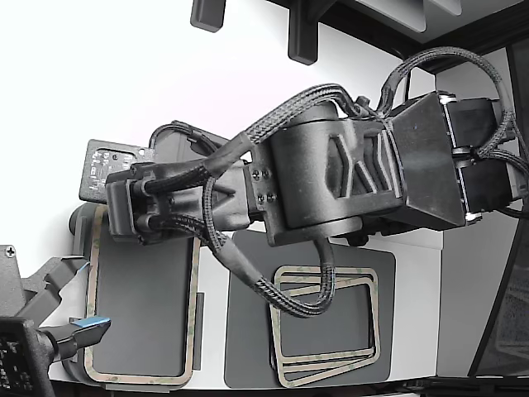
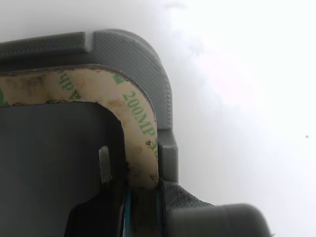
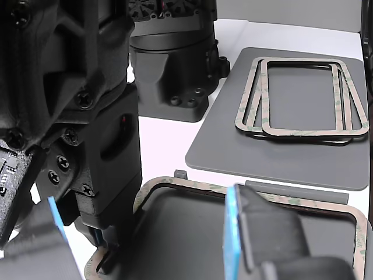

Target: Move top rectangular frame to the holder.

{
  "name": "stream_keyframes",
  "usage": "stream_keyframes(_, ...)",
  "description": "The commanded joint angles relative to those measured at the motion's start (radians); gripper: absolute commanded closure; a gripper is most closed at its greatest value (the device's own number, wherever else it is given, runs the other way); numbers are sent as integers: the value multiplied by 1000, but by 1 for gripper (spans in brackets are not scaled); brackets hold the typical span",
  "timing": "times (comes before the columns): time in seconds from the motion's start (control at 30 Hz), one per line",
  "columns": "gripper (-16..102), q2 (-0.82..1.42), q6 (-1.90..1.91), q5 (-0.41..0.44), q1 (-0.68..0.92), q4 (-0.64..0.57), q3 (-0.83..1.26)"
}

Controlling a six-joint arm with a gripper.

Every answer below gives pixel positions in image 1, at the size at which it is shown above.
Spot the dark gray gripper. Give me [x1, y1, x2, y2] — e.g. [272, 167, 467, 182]
[0, 243, 113, 397]

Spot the black braided cable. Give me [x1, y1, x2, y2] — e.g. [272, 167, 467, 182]
[202, 177, 344, 320]
[379, 45, 517, 140]
[131, 82, 360, 195]

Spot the dark gray textured tray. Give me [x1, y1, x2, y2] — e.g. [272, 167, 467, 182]
[224, 228, 397, 390]

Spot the gray frame holder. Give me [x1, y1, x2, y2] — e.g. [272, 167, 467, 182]
[68, 202, 207, 390]

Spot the short black bracket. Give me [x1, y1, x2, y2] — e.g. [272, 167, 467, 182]
[189, 0, 227, 33]

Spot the gray plate with printed label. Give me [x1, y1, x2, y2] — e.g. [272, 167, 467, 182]
[78, 139, 159, 204]

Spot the dark overhead shelf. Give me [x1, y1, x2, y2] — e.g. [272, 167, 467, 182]
[264, 0, 529, 59]

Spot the long black bracket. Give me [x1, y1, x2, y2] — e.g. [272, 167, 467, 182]
[288, 0, 320, 66]

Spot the beige rectangular adhesive frame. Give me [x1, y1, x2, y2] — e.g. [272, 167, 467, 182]
[274, 265, 380, 363]
[269, 270, 379, 375]
[268, 279, 380, 389]
[83, 205, 203, 386]

